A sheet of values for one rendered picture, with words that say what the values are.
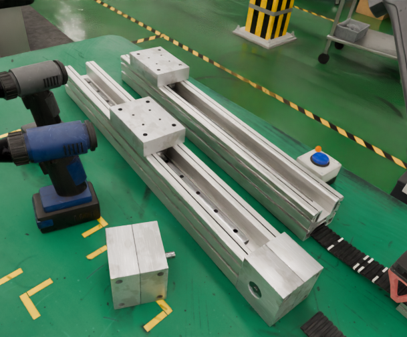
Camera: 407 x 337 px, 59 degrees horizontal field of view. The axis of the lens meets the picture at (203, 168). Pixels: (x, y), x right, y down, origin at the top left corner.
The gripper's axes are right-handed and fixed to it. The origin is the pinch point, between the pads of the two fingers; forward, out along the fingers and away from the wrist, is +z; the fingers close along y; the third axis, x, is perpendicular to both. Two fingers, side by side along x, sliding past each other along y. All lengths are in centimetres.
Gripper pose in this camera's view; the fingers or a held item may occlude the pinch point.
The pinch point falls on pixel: (403, 289)
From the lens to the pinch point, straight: 78.2
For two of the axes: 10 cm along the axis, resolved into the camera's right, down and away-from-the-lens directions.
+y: -7.9, 3.3, -5.1
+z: -1.0, 7.5, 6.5
